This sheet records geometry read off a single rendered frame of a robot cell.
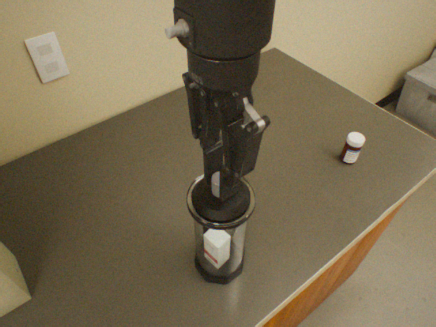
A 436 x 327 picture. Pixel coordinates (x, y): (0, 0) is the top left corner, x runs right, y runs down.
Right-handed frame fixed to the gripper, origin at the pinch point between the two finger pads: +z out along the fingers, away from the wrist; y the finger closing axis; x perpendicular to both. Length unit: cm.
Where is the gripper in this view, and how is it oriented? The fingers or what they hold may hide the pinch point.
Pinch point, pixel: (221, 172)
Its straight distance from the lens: 48.3
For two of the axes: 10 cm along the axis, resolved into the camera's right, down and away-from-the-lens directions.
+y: 6.1, 5.8, -5.3
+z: 0.0, 6.7, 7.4
